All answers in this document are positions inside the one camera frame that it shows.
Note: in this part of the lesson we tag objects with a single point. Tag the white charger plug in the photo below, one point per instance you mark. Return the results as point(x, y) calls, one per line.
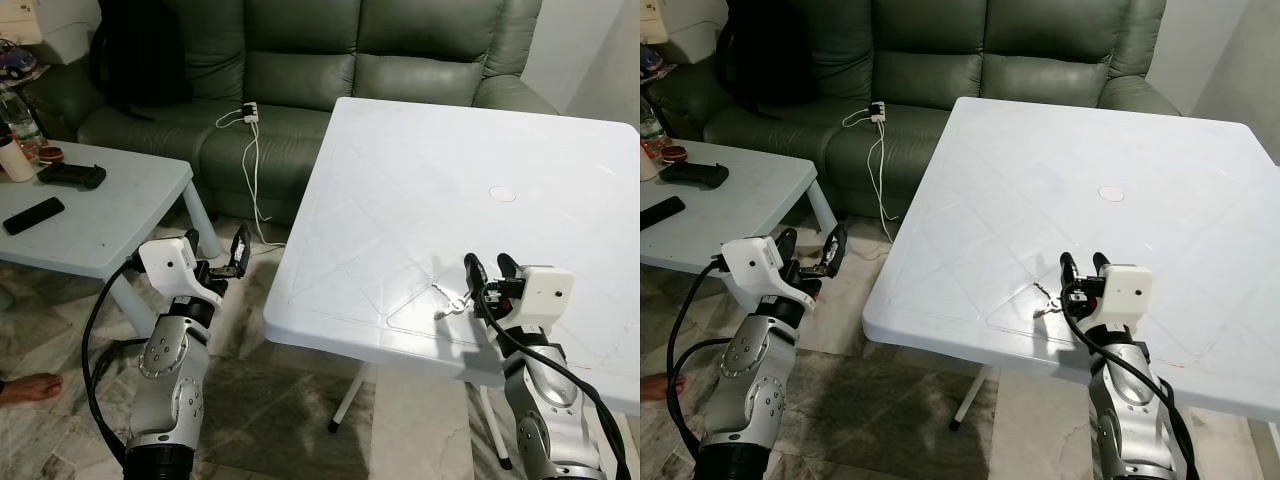
point(250, 114)
point(878, 111)

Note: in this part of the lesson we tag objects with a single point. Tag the white appliance box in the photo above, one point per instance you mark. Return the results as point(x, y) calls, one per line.
point(50, 30)
point(685, 30)

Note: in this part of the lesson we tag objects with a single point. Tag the person's bare foot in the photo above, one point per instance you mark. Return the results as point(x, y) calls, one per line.
point(660, 387)
point(30, 389)

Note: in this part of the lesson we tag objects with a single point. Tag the black handheld controller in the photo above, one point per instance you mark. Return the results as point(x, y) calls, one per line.
point(695, 173)
point(72, 176)

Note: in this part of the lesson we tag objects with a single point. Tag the green leather sofa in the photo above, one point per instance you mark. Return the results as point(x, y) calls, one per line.
point(400, 50)
point(1000, 50)

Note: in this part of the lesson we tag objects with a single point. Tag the round white table cap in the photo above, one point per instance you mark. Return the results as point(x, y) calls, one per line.
point(502, 194)

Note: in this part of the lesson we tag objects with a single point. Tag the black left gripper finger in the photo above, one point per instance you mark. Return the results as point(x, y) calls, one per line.
point(788, 243)
point(193, 241)
point(836, 248)
point(242, 248)

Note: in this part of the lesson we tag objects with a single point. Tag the toy car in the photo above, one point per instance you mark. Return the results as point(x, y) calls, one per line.
point(650, 63)
point(16, 62)

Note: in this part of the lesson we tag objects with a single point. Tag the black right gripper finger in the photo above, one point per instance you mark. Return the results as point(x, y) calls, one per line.
point(508, 268)
point(1069, 268)
point(476, 272)
point(1101, 264)

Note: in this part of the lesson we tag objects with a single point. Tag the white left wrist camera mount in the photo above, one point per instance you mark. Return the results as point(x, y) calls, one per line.
point(752, 262)
point(168, 262)

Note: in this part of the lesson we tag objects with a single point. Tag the large white plastic table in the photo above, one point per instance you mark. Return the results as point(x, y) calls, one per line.
point(420, 220)
point(1040, 200)

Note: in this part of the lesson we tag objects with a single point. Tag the small pale blue table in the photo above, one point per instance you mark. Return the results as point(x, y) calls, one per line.
point(740, 215)
point(110, 225)

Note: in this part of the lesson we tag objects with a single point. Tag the black remote control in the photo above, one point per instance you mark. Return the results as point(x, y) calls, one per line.
point(660, 212)
point(34, 215)

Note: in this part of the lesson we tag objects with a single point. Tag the black backpack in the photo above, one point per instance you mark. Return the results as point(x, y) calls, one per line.
point(140, 50)
point(765, 50)

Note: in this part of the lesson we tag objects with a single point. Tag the white cup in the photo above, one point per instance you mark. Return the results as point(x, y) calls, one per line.
point(14, 160)
point(647, 165)

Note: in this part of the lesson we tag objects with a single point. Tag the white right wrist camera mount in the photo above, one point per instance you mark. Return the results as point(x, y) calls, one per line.
point(1128, 290)
point(548, 292)

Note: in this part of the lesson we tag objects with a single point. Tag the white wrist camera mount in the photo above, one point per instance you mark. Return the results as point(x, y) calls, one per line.
point(1128, 290)
point(752, 262)
point(548, 292)
point(168, 262)

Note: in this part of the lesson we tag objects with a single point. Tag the clear plastic bottle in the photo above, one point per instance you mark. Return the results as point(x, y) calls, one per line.
point(18, 120)
point(651, 130)

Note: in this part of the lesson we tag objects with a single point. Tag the small red bowl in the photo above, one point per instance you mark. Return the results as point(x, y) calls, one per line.
point(51, 155)
point(676, 154)

